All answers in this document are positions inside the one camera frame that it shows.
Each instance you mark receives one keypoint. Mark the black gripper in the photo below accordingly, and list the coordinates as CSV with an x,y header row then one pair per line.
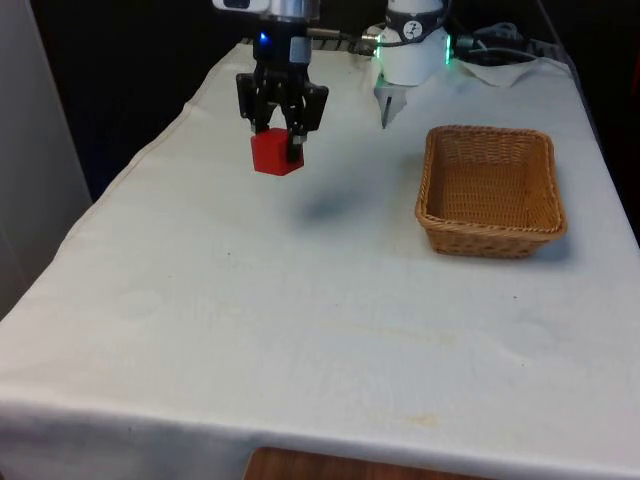
x,y
275,52

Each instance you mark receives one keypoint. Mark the red cube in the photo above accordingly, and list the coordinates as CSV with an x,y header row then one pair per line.
x,y
270,155

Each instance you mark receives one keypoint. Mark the brown wicker basket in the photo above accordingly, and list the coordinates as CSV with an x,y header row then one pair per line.
x,y
492,195

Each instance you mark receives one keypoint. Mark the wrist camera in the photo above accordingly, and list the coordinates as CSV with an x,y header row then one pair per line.
x,y
240,5

